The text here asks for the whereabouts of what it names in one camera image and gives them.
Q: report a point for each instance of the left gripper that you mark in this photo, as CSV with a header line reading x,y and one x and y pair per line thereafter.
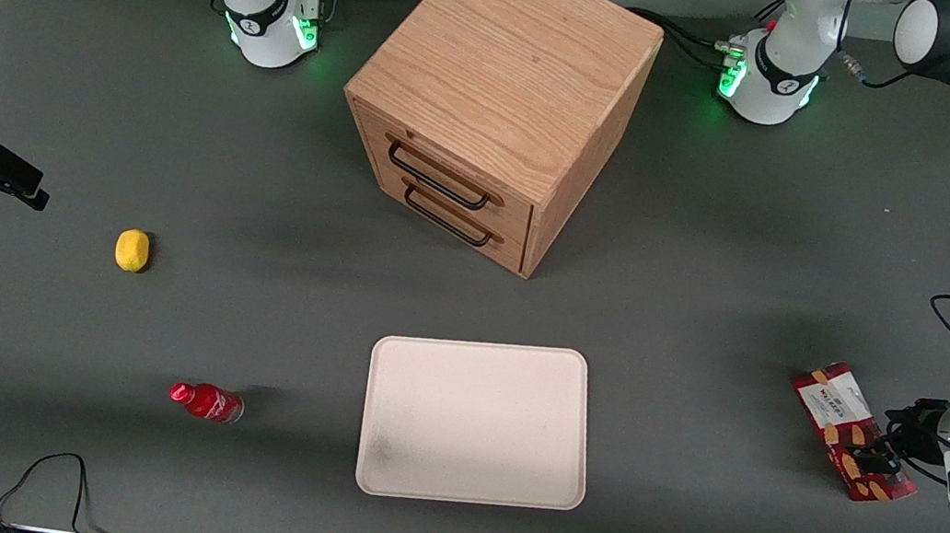
x,y
912,436

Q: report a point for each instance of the red cookie box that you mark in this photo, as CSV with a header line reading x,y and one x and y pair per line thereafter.
x,y
828,400

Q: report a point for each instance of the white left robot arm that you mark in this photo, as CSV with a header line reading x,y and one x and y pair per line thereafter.
x,y
778,95

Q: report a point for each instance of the beige plastic tray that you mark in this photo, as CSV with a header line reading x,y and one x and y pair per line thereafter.
x,y
462,423

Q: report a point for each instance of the yellow lemon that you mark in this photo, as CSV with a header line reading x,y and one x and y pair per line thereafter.
x,y
131,250

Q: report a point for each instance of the red drink bottle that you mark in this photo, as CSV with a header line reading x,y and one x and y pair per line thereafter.
x,y
209,403

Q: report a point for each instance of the wooden drawer cabinet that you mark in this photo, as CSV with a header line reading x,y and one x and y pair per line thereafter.
x,y
503,66

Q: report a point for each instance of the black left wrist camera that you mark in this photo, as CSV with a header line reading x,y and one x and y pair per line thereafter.
x,y
917,426

